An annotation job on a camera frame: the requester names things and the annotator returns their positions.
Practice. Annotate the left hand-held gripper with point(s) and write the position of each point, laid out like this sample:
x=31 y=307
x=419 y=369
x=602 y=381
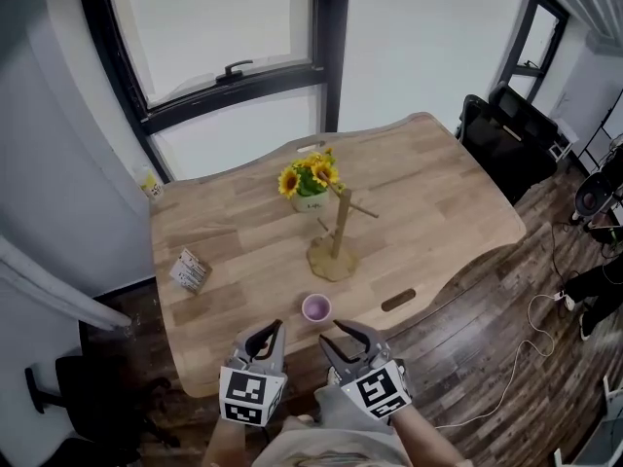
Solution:
x=245 y=392

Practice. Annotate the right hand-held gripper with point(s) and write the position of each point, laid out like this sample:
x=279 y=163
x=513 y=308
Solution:
x=379 y=387

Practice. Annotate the purple cup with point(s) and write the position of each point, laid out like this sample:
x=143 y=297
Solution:
x=316 y=308

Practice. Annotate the wooden mug tree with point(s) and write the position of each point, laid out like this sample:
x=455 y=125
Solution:
x=336 y=256

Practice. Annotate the person's left forearm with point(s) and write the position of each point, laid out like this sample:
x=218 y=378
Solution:
x=233 y=443

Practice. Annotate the person's right forearm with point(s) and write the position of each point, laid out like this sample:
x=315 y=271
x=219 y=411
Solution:
x=428 y=443

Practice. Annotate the person's beige clothing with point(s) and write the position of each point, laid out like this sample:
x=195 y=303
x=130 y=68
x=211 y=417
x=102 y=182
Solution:
x=336 y=436

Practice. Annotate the small printed card box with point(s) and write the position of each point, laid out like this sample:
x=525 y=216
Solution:
x=191 y=270

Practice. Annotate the potted artificial sunflowers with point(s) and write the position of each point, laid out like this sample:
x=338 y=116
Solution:
x=304 y=183

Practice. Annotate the black office chair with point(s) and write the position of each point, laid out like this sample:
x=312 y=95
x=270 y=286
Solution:
x=92 y=406

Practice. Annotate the white bottle with yellow label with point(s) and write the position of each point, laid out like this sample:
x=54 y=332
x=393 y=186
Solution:
x=148 y=183

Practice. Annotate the black folding chair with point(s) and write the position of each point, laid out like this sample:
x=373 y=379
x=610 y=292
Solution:
x=530 y=110
x=496 y=154

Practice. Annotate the white furniture piece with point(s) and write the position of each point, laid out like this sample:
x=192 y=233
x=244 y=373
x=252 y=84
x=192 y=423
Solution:
x=608 y=426

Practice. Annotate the round black fan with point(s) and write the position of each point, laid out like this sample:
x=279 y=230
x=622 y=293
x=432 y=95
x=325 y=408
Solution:
x=594 y=195

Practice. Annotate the black window frame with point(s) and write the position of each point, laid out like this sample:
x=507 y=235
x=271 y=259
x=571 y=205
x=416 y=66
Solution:
x=331 y=42

